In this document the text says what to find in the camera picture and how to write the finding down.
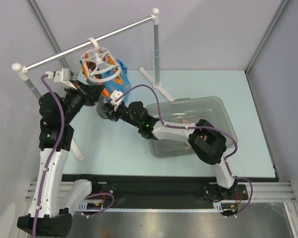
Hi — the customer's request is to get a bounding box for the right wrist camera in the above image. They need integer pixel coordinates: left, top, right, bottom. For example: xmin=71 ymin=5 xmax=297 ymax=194
xmin=110 ymin=90 xmax=124 ymax=111

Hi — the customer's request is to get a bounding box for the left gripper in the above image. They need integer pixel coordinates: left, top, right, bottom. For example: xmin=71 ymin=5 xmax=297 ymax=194
xmin=61 ymin=80 xmax=105 ymax=124

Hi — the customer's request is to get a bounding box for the grey plastic bin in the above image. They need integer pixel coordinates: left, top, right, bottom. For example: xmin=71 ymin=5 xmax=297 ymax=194
xmin=149 ymin=96 xmax=238 ymax=158

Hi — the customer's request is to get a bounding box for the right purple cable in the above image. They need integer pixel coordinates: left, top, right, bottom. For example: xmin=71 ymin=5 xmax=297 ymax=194
xmin=116 ymin=84 xmax=254 ymax=219

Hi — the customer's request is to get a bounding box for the white silver clothes rack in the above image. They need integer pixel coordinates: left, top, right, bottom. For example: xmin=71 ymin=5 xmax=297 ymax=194
xmin=11 ymin=7 xmax=176 ymax=162

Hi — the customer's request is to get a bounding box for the blue patterned sock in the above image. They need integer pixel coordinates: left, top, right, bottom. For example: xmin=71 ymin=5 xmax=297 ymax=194
xmin=103 ymin=59 xmax=131 ymax=102

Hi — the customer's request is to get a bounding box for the white round clip hanger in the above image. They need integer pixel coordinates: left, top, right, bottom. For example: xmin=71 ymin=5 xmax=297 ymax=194
xmin=79 ymin=38 xmax=121 ymax=84

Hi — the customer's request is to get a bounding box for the brown sock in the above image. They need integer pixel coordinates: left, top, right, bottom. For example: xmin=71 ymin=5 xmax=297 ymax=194
xmin=86 ymin=61 xmax=98 ymax=74

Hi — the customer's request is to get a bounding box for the red reindeer sock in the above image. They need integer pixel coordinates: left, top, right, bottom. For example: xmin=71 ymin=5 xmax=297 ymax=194
xmin=185 ymin=129 xmax=209 ymax=148
xmin=181 ymin=119 xmax=194 ymax=124

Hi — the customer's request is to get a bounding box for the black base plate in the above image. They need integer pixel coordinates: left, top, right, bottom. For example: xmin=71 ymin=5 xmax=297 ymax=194
xmin=62 ymin=174 xmax=271 ymax=211

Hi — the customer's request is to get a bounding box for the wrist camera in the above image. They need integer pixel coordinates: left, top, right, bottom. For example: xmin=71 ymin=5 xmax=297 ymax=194
xmin=46 ymin=68 xmax=77 ymax=90
xmin=110 ymin=90 xmax=124 ymax=111

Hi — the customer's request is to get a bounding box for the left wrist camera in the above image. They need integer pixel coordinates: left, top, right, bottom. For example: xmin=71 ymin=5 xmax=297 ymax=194
xmin=46 ymin=68 xmax=77 ymax=90

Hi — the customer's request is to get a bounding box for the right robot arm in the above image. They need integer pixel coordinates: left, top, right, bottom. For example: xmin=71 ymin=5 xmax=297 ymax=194
xmin=105 ymin=101 xmax=238 ymax=199

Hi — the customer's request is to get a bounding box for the orange clothes peg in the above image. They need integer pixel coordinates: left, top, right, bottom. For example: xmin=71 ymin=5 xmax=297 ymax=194
xmin=102 ymin=88 xmax=110 ymax=97

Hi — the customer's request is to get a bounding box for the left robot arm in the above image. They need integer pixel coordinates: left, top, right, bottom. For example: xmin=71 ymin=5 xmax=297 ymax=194
xmin=17 ymin=77 xmax=104 ymax=238

